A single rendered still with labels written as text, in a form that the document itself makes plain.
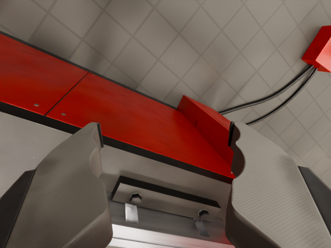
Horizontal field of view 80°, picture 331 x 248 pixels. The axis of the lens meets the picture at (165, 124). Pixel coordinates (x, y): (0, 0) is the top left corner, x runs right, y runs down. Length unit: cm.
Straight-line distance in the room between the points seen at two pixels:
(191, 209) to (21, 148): 43
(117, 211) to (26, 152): 23
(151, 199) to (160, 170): 7
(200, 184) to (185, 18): 103
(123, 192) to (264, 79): 139
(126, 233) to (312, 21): 173
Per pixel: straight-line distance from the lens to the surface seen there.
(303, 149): 222
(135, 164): 50
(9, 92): 58
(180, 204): 56
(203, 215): 59
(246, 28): 153
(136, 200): 50
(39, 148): 49
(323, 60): 181
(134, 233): 50
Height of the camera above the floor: 129
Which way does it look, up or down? 65 degrees down
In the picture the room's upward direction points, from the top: 150 degrees clockwise
